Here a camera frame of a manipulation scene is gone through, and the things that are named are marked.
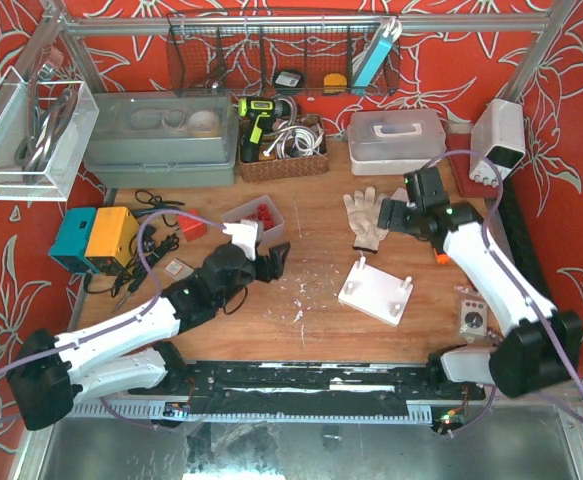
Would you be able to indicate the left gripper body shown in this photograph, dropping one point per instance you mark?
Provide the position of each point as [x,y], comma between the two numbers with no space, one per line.
[263,265]

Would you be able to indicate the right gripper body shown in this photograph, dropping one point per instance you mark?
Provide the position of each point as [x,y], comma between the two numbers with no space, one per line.
[388,220]

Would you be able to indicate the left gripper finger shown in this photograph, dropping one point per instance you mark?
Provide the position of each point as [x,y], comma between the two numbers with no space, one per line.
[269,268]
[279,254]

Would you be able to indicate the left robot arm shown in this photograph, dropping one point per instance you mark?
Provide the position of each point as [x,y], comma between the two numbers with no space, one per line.
[132,352]

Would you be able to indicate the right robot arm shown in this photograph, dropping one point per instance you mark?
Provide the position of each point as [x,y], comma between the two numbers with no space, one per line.
[540,345]

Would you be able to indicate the white work glove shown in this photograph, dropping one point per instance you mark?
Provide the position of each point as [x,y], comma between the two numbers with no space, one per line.
[363,210]

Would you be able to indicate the small card box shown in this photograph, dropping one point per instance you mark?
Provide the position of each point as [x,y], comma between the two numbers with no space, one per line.
[178,270]

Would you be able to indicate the orange small block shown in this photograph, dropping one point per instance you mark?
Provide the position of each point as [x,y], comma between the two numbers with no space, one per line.
[191,226]

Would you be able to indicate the translucent parts bin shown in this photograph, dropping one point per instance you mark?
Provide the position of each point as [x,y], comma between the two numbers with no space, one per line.
[262,209]

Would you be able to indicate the red mat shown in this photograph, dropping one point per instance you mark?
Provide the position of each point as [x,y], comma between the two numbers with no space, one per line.
[460,164]

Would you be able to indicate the white lidded container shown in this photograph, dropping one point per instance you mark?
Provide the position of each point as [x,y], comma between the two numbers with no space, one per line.
[394,142]

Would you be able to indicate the wicker basket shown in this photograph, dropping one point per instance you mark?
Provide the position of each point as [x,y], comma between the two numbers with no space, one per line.
[274,169]

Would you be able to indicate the white power supply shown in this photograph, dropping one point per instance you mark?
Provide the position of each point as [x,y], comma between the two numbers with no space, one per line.
[499,136]

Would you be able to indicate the packaged part bag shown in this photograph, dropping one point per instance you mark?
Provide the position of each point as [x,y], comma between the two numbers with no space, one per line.
[473,314]

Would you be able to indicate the yellow and teal box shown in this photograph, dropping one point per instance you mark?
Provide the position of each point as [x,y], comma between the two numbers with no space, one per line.
[95,240]

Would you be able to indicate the grey plastic storage box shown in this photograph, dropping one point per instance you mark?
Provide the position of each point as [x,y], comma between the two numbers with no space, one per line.
[160,140]

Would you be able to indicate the yellow tape measure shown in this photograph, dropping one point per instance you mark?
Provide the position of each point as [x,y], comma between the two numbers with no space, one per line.
[334,84]

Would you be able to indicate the black round tape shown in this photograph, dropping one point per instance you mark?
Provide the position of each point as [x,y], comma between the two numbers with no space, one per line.
[288,81]

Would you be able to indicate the blue white book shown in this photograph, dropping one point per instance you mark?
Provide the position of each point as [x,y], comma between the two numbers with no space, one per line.
[366,64]

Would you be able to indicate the clear acrylic bin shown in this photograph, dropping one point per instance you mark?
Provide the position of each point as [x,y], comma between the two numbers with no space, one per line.
[44,131]

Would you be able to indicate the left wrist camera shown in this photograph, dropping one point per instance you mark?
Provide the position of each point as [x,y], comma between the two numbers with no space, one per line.
[246,234]

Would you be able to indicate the orange handled screwdriver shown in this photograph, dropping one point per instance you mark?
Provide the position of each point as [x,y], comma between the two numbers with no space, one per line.
[441,257]

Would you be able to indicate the white peg base plate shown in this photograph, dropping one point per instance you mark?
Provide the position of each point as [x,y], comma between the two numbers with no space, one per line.
[375,292]

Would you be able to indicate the green cordless drill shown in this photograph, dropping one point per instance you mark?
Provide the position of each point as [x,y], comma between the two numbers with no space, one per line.
[261,113]

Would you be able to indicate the black wire basket shelf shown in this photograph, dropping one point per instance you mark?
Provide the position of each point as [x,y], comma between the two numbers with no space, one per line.
[237,52]

